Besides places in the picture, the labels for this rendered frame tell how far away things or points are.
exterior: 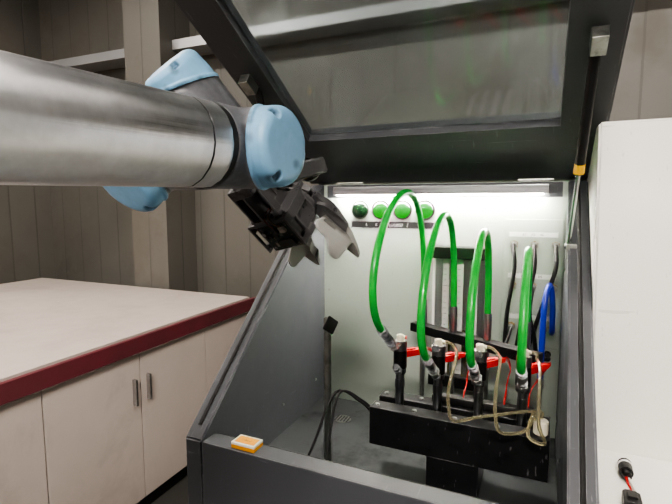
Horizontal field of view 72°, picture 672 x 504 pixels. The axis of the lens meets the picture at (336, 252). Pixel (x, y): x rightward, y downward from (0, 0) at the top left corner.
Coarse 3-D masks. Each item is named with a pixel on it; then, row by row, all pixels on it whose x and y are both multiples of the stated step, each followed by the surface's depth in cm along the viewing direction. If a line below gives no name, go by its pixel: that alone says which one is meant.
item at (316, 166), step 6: (306, 162) 67; (312, 162) 69; (318, 162) 70; (324, 162) 71; (306, 168) 67; (312, 168) 68; (318, 168) 70; (324, 168) 71; (300, 174) 66; (306, 174) 67; (312, 174) 68; (318, 174) 70; (300, 180) 70; (306, 180) 71; (312, 180) 71
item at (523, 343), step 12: (528, 252) 81; (528, 264) 78; (528, 276) 76; (528, 288) 75; (528, 300) 74; (528, 312) 93; (528, 324) 93; (528, 336) 93; (528, 348) 93; (516, 372) 77; (516, 384) 83
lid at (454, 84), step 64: (192, 0) 83; (256, 0) 82; (320, 0) 80; (384, 0) 77; (448, 0) 75; (512, 0) 72; (576, 0) 68; (256, 64) 95; (320, 64) 94; (384, 64) 90; (448, 64) 87; (512, 64) 84; (576, 64) 79; (320, 128) 113; (384, 128) 108; (448, 128) 102; (512, 128) 97; (576, 128) 93
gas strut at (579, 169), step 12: (588, 60) 76; (588, 72) 77; (588, 84) 78; (588, 96) 79; (588, 108) 79; (588, 120) 80; (588, 132) 82; (576, 156) 84; (576, 168) 85; (576, 180) 87; (576, 192) 88; (576, 204) 89
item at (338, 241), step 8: (320, 224) 66; (328, 224) 67; (320, 232) 66; (328, 232) 67; (336, 232) 68; (344, 232) 68; (352, 232) 69; (328, 240) 66; (336, 240) 67; (344, 240) 68; (352, 240) 69; (328, 248) 66; (336, 248) 66; (344, 248) 68; (352, 248) 70; (336, 256) 66
